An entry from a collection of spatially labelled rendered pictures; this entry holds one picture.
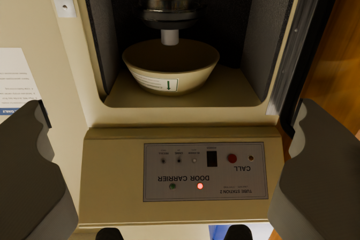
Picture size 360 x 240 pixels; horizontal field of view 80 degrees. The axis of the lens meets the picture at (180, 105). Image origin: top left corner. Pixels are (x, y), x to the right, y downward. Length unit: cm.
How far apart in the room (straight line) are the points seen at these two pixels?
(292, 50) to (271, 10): 7
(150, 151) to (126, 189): 7
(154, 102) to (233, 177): 17
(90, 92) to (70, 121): 65
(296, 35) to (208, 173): 23
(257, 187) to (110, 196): 22
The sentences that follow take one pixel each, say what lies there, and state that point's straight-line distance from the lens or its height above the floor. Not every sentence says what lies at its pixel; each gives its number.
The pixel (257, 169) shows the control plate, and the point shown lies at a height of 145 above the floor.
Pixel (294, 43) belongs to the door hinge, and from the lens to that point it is 34.
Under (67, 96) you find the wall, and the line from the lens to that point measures 93.
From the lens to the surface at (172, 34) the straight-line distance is 34.
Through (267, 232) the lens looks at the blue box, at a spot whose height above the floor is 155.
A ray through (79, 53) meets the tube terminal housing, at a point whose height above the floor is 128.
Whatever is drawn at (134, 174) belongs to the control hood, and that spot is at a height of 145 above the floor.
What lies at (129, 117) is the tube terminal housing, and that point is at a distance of 36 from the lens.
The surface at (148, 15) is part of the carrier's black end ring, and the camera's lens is 30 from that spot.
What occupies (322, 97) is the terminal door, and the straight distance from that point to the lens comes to 30.
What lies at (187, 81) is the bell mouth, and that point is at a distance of 35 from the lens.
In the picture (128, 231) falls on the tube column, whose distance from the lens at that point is 65.
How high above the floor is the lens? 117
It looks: 34 degrees up
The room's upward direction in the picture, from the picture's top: 179 degrees counter-clockwise
